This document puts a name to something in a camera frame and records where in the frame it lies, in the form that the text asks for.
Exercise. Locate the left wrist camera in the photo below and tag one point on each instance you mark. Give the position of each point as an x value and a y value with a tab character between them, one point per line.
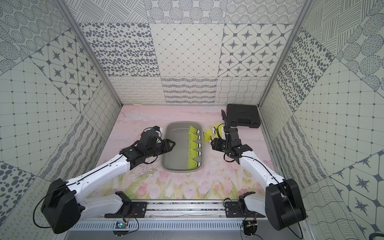
155	131

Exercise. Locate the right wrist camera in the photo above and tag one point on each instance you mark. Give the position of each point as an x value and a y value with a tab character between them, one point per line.
226	124

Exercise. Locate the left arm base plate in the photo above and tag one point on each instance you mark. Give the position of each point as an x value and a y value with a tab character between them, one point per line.
129	210

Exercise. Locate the aluminium mounting rail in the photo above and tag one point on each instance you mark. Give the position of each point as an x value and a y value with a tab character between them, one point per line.
180	208

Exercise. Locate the grey plastic storage box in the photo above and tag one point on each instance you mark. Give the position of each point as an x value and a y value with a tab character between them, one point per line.
176	160

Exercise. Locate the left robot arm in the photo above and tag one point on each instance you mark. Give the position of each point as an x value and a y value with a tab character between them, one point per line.
66	202

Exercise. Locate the black round connector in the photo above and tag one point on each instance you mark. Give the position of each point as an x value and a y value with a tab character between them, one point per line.
250	227

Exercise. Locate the black plastic tool case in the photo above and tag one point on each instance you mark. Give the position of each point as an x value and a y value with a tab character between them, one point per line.
243	115

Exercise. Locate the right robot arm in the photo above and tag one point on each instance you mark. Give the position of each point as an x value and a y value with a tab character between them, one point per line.
276	187

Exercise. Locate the green circuit board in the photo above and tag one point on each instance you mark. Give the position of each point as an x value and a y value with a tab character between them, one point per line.
121	225

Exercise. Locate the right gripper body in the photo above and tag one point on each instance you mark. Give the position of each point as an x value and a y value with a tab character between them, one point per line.
221	146

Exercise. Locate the yellow shuttlecock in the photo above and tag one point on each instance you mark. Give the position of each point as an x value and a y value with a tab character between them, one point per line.
192	164
193	137
218	130
193	145
193	130
208	135
193	154

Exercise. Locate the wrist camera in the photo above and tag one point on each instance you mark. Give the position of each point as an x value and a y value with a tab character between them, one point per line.
226	124
155	131

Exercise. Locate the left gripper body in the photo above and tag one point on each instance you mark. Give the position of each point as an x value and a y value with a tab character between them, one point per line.
160	145

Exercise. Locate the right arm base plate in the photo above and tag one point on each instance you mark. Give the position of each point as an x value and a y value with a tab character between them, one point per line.
234	209

